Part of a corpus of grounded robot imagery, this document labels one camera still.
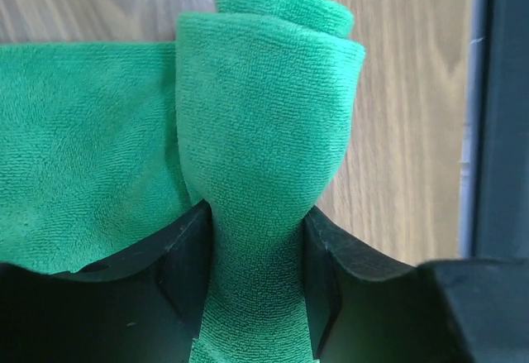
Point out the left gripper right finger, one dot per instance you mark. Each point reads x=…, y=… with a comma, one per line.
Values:
x=364, y=306

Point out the green towel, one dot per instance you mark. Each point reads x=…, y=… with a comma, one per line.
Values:
x=249, y=109

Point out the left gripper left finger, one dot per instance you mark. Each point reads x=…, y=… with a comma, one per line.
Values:
x=142, y=304

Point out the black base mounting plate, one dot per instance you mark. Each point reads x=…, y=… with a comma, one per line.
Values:
x=501, y=203

